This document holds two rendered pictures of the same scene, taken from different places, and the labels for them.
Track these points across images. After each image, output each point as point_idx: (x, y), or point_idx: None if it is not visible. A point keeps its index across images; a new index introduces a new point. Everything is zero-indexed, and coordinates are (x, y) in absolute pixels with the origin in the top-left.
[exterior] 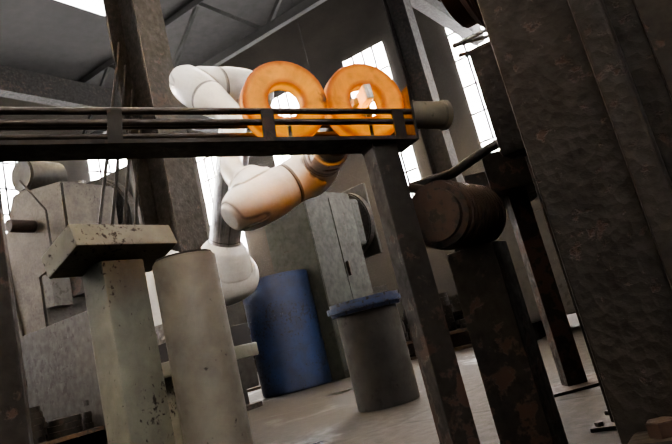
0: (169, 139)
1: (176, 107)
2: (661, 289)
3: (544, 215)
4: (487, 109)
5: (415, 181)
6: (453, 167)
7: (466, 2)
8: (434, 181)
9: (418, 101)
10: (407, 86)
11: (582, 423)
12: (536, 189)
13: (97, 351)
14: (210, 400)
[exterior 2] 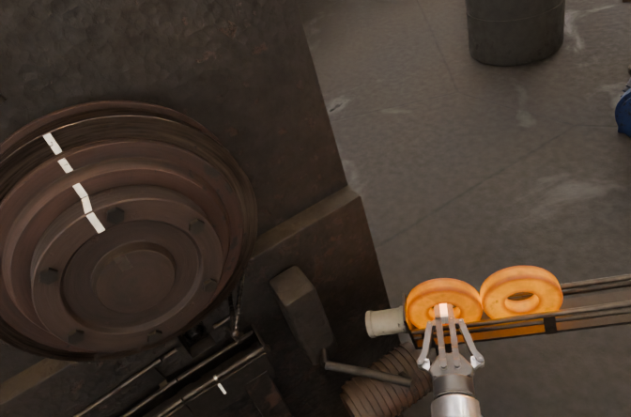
0: (627, 290)
1: (619, 275)
2: None
3: (292, 416)
4: (329, 324)
5: (406, 378)
6: (368, 368)
7: (231, 274)
8: (410, 350)
9: (393, 308)
10: (404, 293)
11: None
12: (285, 404)
13: None
14: None
